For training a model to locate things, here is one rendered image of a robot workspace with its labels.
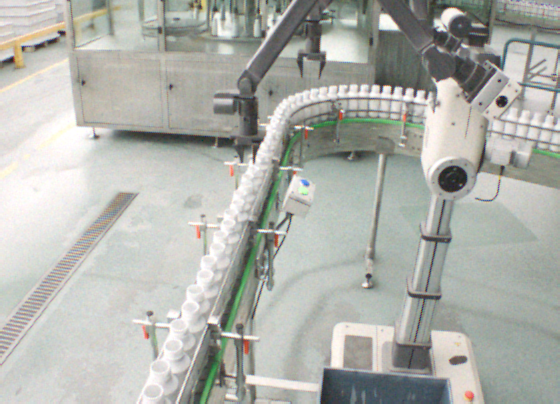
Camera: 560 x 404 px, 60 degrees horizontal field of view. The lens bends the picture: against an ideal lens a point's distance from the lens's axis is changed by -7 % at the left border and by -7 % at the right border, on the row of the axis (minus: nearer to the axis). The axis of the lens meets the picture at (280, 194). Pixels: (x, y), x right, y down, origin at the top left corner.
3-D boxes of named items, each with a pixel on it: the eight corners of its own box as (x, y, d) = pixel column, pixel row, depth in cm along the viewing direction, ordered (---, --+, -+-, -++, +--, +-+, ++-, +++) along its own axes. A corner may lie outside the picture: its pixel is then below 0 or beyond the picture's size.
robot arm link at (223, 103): (251, 79, 140) (257, 72, 148) (210, 77, 141) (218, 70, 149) (251, 121, 145) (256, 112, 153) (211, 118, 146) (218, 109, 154)
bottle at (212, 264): (207, 302, 134) (204, 250, 127) (227, 308, 132) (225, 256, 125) (195, 316, 129) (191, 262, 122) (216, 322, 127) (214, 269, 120)
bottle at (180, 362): (166, 413, 101) (157, 357, 94) (165, 391, 107) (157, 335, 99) (195, 411, 102) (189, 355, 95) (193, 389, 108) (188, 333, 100)
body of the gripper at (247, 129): (263, 143, 149) (263, 119, 146) (228, 141, 151) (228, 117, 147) (267, 135, 155) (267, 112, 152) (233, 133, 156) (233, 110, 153)
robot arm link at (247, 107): (256, 98, 144) (259, 93, 149) (232, 97, 145) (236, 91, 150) (256, 122, 147) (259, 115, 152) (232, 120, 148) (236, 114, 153)
